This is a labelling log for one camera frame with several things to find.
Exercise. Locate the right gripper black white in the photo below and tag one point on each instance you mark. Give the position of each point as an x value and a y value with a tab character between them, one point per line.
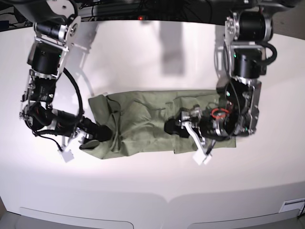
87	133

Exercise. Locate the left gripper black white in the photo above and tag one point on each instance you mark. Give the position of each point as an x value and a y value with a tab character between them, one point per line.
209	128

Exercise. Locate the green T-shirt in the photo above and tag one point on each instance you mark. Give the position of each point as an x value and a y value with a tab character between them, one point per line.
137	120

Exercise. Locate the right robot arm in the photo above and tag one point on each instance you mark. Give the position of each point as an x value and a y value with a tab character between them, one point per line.
55	23

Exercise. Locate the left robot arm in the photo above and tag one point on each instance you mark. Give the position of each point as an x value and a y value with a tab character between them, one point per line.
247	53

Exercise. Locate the black power strip red light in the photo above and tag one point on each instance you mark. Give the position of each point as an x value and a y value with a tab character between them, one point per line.
122	17

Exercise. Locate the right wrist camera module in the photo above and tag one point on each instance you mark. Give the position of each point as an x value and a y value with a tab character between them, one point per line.
66	155

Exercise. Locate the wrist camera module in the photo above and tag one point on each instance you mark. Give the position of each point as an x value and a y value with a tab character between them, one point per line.
201	158
66	155

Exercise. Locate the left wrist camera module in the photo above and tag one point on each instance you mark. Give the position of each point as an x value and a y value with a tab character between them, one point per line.
201	158

